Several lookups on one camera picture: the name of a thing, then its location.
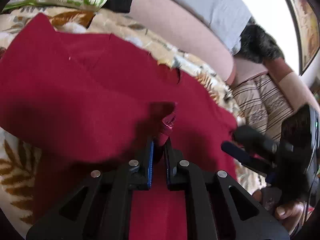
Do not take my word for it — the dark red fleece garment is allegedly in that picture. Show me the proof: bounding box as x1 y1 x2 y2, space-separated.
0 12 239 240

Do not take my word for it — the person's right hand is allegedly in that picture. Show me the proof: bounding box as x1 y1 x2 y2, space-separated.
251 189 313 227

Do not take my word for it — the striped beige bedding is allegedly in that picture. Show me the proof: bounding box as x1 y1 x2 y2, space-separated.
233 74 293 142

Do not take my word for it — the dark furry cushion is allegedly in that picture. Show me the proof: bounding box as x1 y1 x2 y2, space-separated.
238 18 285 64

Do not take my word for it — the cream leaf-print fleece blanket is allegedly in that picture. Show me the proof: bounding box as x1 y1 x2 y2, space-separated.
0 6 266 233

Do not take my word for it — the grey pillow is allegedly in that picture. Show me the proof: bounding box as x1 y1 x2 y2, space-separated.
172 0 252 55

